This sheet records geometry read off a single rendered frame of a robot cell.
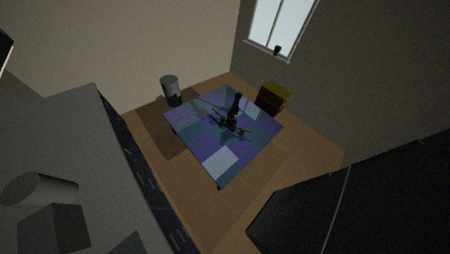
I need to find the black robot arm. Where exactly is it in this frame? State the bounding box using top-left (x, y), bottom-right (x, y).
top-left (226, 92), bottom-right (242, 127)

